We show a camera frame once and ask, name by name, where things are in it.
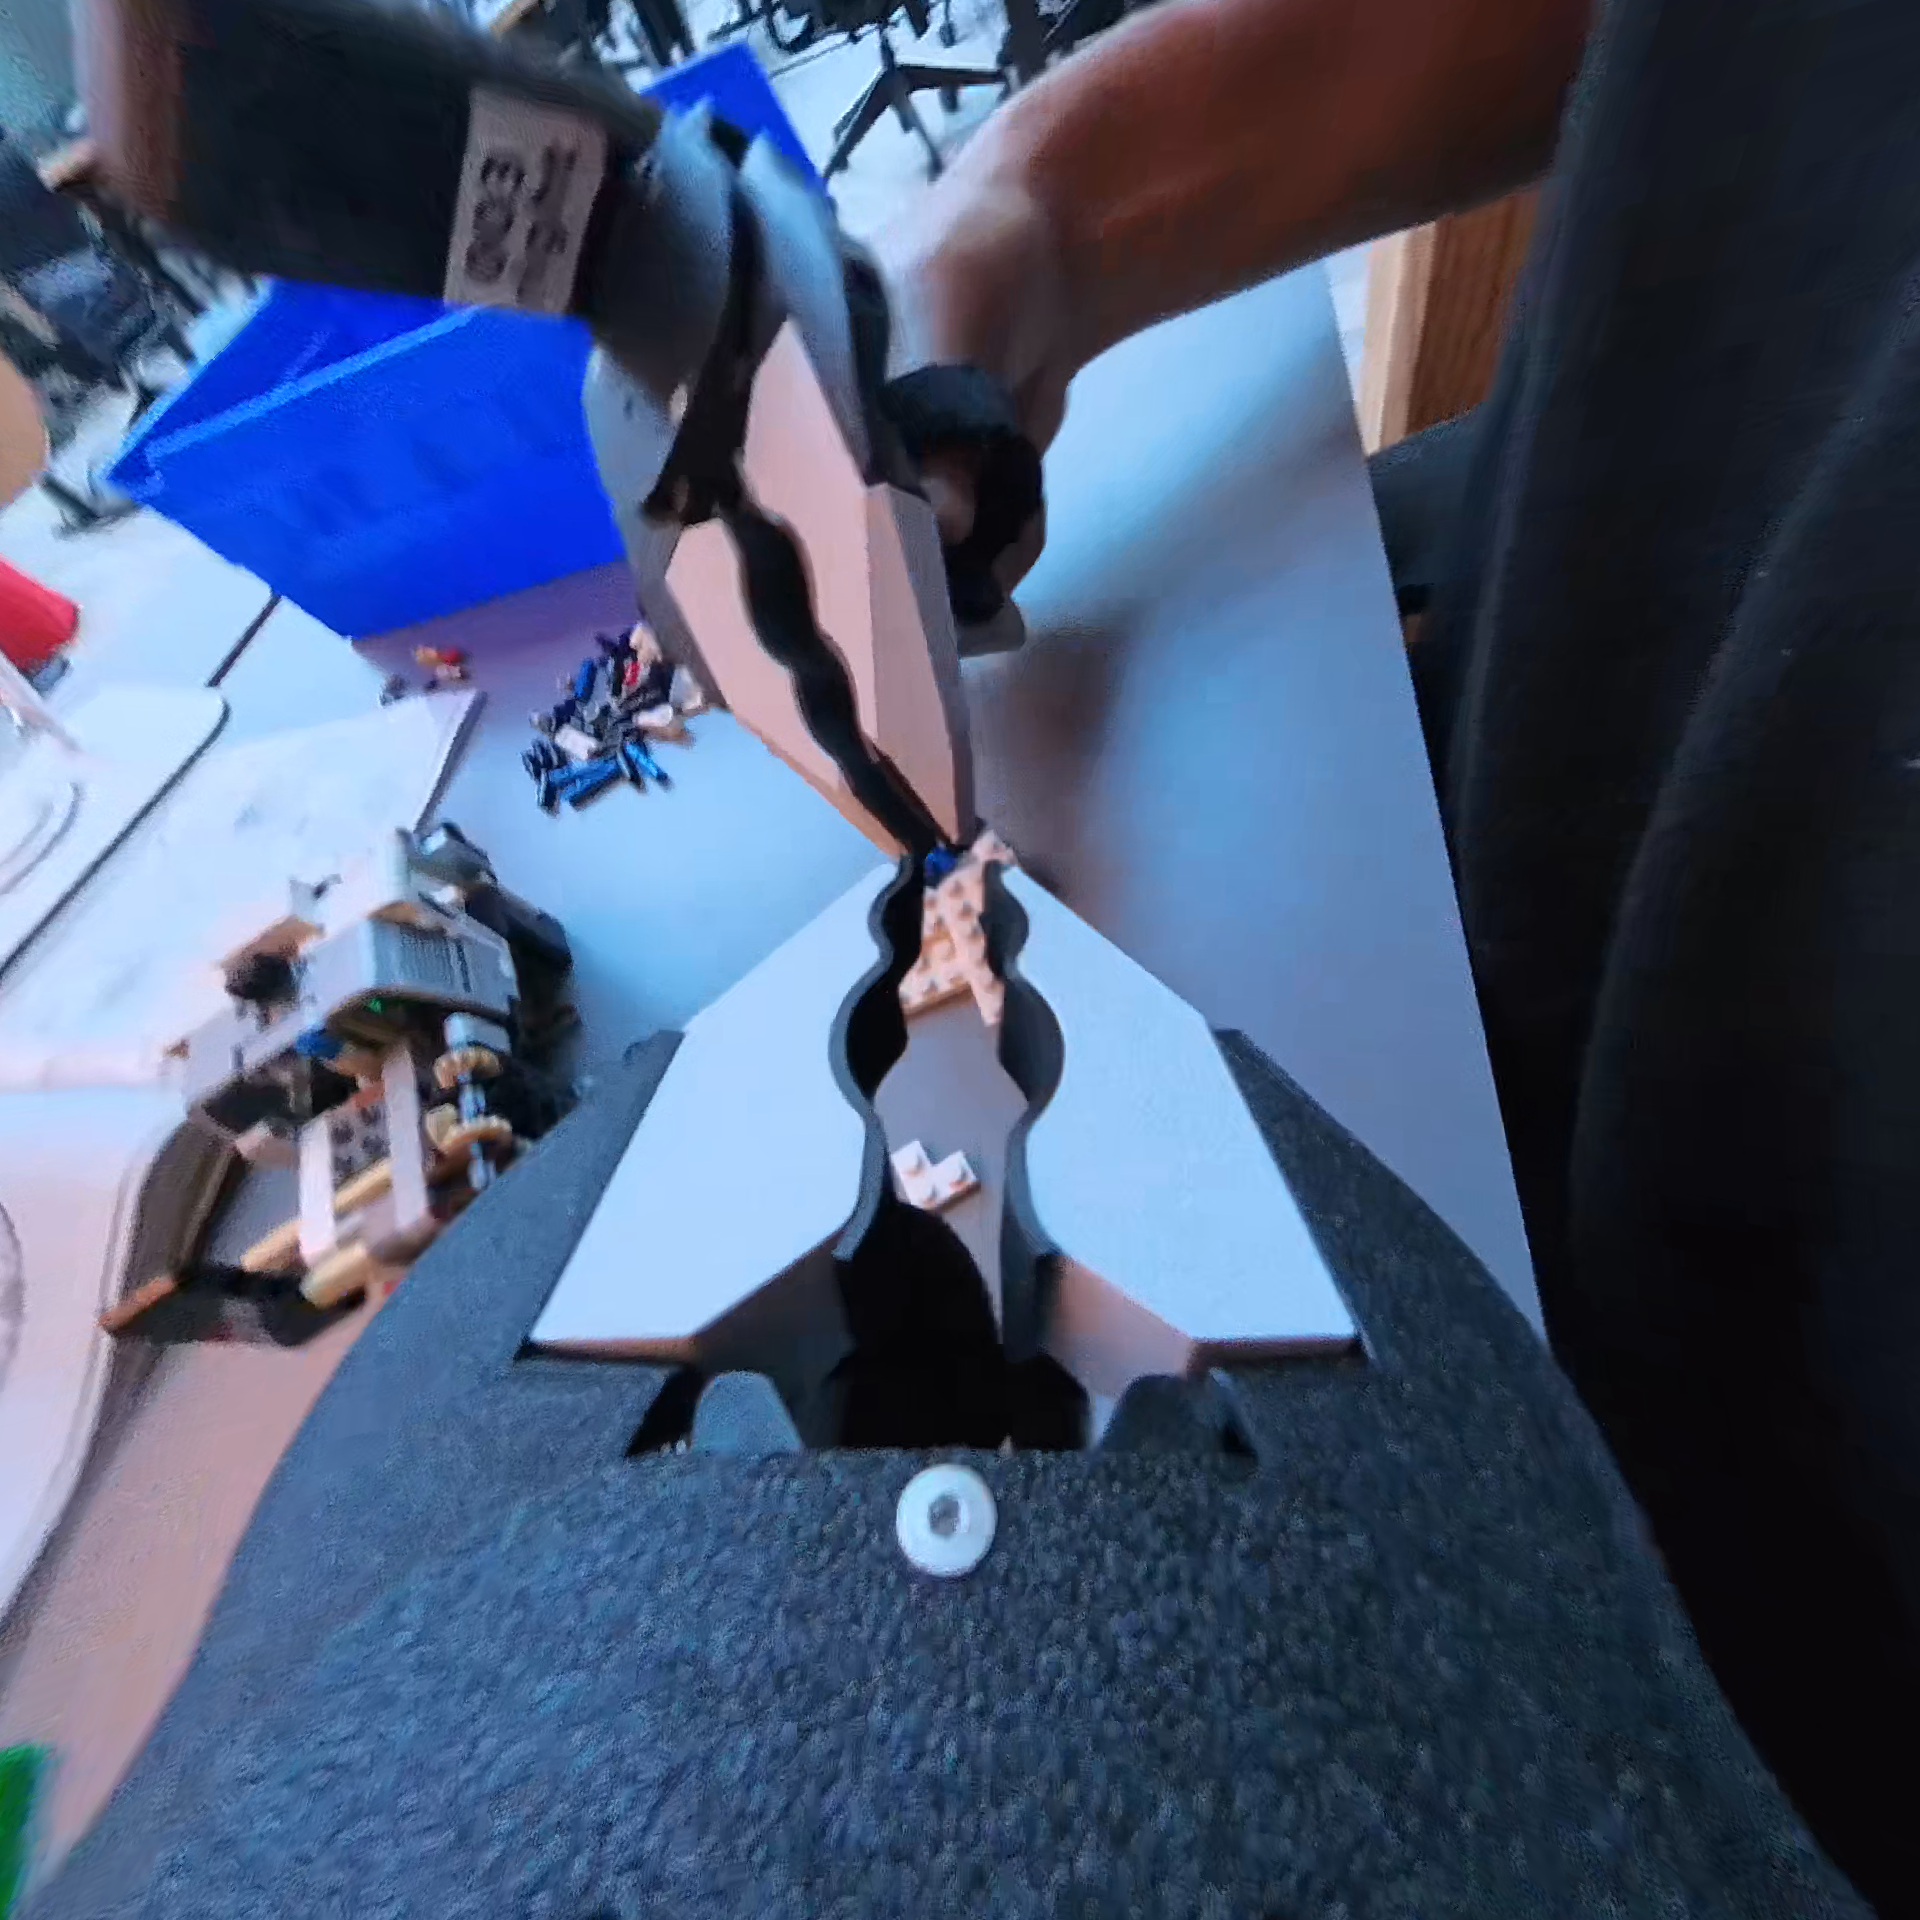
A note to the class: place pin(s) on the pile of small lego pieces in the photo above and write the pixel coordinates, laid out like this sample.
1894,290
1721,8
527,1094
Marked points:
600,734

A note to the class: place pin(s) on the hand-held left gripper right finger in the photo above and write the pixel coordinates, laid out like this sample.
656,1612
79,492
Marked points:
1172,1184

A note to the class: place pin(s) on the small red lego piece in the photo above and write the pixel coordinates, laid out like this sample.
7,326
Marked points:
438,657

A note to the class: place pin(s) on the blue plastic bin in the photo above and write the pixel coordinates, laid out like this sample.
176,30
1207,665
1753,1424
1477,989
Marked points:
389,450

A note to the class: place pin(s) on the white corner lego plate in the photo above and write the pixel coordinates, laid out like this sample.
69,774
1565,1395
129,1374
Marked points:
922,1177

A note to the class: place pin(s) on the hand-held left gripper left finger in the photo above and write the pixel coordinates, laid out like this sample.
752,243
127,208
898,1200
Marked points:
705,1184

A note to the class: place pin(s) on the clear glass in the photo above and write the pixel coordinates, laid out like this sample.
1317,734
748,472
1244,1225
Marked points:
31,810

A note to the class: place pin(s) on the red box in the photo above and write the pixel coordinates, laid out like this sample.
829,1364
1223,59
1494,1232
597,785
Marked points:
31,616

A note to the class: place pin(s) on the white lego plate assembly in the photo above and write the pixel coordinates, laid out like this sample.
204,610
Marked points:
945,945

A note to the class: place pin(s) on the white flat board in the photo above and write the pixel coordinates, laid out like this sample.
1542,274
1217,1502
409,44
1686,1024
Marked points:
143,750

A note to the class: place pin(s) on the grey lego technic model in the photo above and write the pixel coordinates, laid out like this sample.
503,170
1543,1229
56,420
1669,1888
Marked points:
406,960

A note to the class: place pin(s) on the person's right hand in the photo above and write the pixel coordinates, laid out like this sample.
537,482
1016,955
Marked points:
983,264

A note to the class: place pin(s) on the person's black clothing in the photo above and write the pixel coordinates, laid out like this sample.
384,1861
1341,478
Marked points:
1724,750

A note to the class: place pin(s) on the black office chair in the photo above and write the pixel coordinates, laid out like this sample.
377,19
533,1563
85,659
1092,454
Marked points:
897,89

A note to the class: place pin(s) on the lego instruction booklet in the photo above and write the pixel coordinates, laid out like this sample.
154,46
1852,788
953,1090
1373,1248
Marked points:
301,796

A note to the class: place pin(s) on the white printed parts bag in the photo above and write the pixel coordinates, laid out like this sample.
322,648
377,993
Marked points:
77,1424

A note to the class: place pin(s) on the person's right forearm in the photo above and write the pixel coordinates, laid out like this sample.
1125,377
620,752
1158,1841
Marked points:
1290,136

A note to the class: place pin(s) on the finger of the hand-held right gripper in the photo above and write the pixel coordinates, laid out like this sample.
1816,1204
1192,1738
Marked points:
870,598
751,674

